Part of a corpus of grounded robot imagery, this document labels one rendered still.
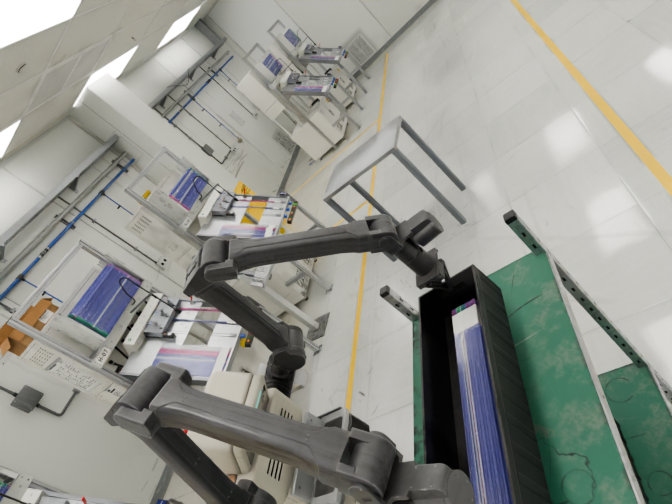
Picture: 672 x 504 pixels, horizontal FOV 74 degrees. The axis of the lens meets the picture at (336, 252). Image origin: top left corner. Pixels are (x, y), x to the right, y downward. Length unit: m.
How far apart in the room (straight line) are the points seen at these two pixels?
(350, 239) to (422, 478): 0.52
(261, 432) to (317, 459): 0.09
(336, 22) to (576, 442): 9.42
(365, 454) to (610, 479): 0.46
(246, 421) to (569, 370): 0.66
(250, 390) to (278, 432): 0.48
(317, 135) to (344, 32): 3.18
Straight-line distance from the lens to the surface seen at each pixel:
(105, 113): 6.36
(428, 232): 1.03
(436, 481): 0.64
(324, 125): 7.26
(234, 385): 1.18
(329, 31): 10.01
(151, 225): 4.33
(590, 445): 0.99
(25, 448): 4.61
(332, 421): 1.33
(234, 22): 10.42
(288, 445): 0.68
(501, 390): 0.91
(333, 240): 0.98
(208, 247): 1.03
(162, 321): 3.46
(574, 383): 1.05
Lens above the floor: 1.79
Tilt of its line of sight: 23 degrees down
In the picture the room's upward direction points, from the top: 50 degrees counter-clockwise
